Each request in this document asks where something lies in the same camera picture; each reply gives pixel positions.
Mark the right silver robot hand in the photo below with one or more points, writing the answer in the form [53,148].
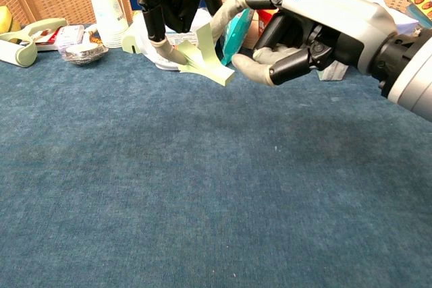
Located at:
[337,21]

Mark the small pale green stick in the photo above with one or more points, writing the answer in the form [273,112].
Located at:
[209,65]

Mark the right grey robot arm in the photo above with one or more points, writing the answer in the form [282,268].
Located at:
[415,75]

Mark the white plastic tub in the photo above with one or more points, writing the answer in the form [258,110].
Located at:
[202,18]

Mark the white long carton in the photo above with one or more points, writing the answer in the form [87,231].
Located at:
[332,72]

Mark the white tissue pack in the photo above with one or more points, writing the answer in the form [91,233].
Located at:
[401,18]

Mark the white paper cup stack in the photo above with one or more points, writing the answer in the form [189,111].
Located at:
[111,18]

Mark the teal snack bag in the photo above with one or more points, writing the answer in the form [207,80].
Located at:
[236,42]

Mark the small brown snack packet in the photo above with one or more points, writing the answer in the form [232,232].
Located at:
[96,38]

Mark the clear container with white lid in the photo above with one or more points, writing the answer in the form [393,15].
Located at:
[84,55]

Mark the small clear purple box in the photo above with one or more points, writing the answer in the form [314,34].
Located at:
[71,35]

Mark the white red flat box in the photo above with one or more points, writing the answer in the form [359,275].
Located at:
[45,40]

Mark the green white lint roller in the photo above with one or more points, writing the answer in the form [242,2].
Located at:
[20,53]

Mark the blue table cloth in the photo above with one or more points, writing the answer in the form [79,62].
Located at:
[216,166]

